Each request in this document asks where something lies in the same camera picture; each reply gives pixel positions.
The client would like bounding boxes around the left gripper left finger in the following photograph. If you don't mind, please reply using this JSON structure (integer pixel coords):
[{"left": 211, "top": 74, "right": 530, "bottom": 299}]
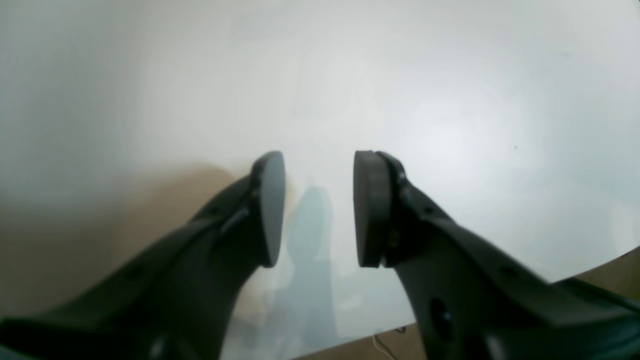
[{"left": 1, "top": 151, "right": 286, "bottom": 360}]

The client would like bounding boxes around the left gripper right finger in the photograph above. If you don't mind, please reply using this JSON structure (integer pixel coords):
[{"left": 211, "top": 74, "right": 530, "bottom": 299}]
[{"left": 353, "top": 151, "right": 640, "bottom": 360}]

